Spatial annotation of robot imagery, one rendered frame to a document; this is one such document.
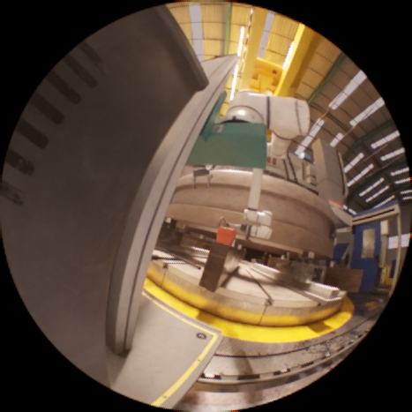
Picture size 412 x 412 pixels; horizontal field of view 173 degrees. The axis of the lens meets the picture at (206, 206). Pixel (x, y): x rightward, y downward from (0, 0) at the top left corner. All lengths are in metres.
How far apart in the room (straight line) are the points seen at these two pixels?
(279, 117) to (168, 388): 0.83
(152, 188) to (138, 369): 0.41
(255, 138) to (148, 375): 0.64
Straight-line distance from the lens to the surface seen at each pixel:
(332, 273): 2.85
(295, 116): 0.56
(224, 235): 1.07
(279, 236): 1.80
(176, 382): 0.40
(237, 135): 0.39
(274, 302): 1.36
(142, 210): 0.24
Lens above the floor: 0.67
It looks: 14 degrees up
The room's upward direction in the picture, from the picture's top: 18 degrees clockwise
